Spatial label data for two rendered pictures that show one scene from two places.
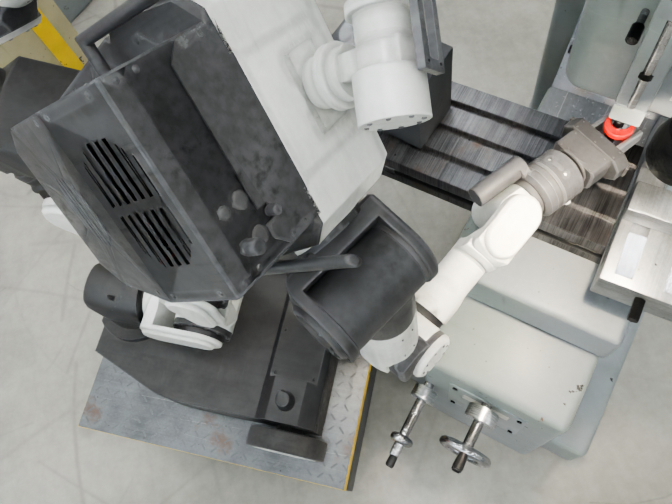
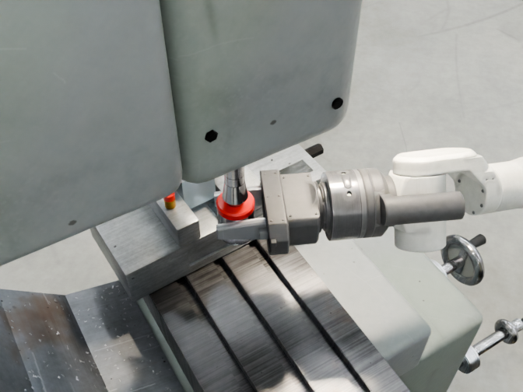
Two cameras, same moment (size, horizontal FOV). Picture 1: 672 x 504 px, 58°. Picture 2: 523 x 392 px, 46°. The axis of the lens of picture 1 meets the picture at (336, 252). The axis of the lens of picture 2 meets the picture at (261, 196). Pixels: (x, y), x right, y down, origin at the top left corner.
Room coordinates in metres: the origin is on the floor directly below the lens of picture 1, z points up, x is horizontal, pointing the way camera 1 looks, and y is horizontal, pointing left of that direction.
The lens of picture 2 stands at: (0.92, -0.39, 1.72)
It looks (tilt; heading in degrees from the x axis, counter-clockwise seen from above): 48 degrees down; 190
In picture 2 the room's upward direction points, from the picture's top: straight up
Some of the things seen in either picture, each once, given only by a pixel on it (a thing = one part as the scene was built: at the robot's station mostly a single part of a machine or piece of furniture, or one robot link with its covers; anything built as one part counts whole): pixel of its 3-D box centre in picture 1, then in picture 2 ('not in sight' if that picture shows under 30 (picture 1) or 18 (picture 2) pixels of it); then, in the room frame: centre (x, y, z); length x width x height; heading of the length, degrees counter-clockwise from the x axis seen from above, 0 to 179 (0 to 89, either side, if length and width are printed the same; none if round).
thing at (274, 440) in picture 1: (286, 443); not in sight; (0.26, 0.29, 0.50); 0.20 x 0.05 x 0.20; 58
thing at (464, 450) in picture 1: (471, 436); (449, 267); (0.10, -0.13, 0.67); 0.16 x 0.12 x 0.12; 131
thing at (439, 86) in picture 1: (388, 77); not in sight; (0.76, -0.22, 1.07); 0.22 x 0.12 x 0.20; 35
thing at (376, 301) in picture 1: (367, 294); not in sight; (0.23, -0.02, 1.39); 0.12 x 0.09 x 0.14; 116
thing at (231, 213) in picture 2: (618, 126); (235, 203); (0.43, -0.51, 1.16); 0.05 x 0.05 x 0.01
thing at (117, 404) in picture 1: (256, 351); not in sight; (0.61, 0.35, 0.20); 0.78 x 0.68 x 0.40; 58
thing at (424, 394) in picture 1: (409, 424); (492, 340); (0.19, -0.02, 0.55); 0.22 x 0.06 x 0.06; 131
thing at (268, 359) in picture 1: (215, 316); not in sight; (0.61, 0.35, 0.59); 0.64 x 0.52 x 0.33; 58
